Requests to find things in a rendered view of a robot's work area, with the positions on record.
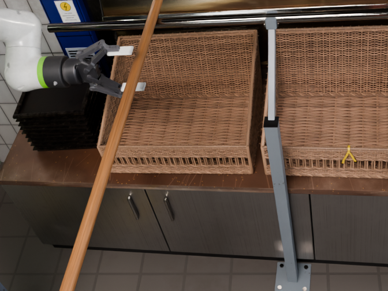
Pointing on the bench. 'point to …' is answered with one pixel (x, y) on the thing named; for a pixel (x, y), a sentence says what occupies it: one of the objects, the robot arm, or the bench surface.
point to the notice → (67, 11)
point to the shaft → (109, 155)
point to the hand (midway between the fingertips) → (134, 68)
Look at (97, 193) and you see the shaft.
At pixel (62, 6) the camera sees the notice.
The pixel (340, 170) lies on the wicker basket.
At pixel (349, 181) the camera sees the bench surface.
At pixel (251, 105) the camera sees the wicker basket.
